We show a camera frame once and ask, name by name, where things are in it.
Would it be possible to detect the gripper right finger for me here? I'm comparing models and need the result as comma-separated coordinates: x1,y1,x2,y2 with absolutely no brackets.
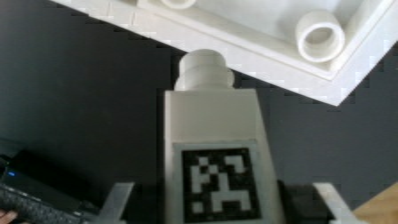
313,183,363,224

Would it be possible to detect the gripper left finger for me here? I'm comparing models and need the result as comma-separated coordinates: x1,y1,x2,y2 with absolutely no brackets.
94,182,135,224

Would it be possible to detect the white square table top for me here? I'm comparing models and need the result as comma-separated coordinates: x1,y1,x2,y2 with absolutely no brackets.
52,0,398,105

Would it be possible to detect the black laptop keyboard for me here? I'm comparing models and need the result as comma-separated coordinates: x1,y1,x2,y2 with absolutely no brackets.
0,148,100,224

